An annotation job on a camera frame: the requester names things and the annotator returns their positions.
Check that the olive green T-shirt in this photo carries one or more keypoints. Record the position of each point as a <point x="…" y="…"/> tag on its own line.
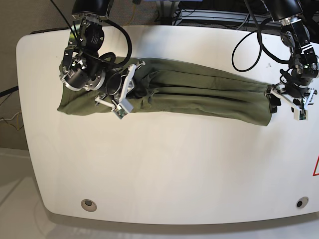
<point x="186" y="88"/>

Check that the table grommet hole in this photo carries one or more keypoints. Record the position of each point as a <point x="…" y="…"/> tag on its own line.
<point x="302" y="202"/>
<point x="88" y="205"/>

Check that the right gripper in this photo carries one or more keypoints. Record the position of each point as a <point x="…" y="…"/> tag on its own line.
<point x="79" y="73"/>

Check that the red warning triangle sticker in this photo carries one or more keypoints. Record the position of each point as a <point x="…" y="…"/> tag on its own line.
<point x="316" y="170"/>

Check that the left table grommet hole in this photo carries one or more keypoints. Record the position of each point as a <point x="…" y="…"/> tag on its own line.
<point x="88" y="205"/>

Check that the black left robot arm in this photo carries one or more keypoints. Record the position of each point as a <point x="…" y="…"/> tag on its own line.
<point x="303" y="64"/>

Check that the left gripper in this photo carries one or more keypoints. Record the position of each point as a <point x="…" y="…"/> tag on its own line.
<point x="295" y="85"/>

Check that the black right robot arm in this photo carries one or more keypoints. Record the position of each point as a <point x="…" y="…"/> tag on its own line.
<point x="87" y="37"/>

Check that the right table grommet hole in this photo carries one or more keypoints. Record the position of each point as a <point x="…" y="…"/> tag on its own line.
<point x="302" y="202"/>

